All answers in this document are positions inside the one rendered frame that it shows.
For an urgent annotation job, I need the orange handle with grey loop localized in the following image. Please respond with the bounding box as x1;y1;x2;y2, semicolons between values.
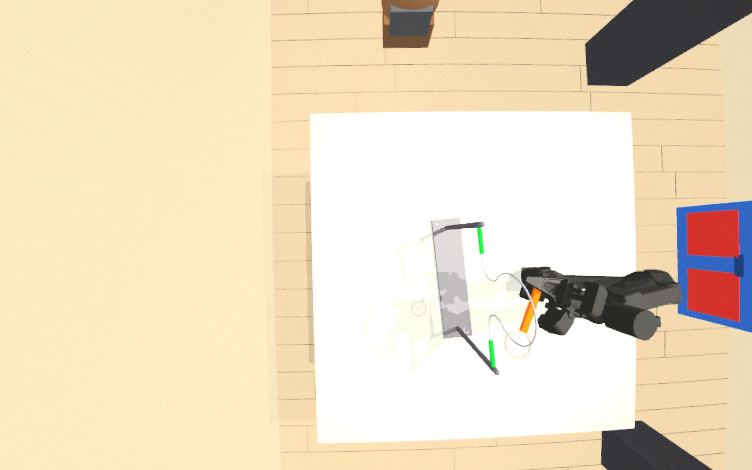
504;287;541;359

